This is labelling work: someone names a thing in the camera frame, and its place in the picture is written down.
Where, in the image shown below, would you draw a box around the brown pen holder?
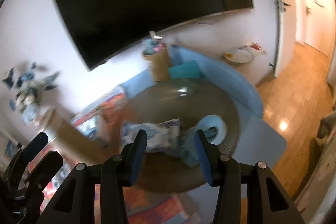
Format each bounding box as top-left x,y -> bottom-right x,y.
142,32 -> 170,82

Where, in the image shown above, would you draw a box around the blue white artificial flowers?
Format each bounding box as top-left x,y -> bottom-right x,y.
2,62 -> 61,110

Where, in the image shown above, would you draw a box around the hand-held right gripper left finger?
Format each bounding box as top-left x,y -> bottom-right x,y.
37,130 -> 147,224

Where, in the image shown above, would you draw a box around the white plate with items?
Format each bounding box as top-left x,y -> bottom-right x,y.
223,47 -> 254,64

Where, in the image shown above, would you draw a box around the orange floral cloth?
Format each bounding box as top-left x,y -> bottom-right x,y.
26,85 -> 202,224

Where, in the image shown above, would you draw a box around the white door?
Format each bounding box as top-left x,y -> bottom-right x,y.
266,0 -> 298,79

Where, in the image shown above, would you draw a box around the round brown woven mat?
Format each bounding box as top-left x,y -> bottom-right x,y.
126,78 -> 240,193

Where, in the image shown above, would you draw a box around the teal cushion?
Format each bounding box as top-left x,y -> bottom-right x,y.
168,61 -> 203,80

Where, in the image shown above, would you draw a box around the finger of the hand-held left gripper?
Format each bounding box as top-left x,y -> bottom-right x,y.
28,151 -> 64,189
22,133 -> 49,164

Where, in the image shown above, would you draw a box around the light blue cloth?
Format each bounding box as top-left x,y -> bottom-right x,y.
168,132 -> 208,168

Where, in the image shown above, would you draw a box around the black wall television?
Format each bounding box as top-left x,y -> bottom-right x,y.
45,0 -> 255,72

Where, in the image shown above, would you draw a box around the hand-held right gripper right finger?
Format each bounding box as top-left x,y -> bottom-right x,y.
194,130 -> 306,224

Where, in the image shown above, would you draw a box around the red white packet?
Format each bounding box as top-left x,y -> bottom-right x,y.
241,42 -> 267,56

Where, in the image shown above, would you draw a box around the blue white tissue pack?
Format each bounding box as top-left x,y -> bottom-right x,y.
122,119 -> 183,153

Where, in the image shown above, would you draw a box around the white tape roll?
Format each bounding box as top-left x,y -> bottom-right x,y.
196,114 -> 227,146

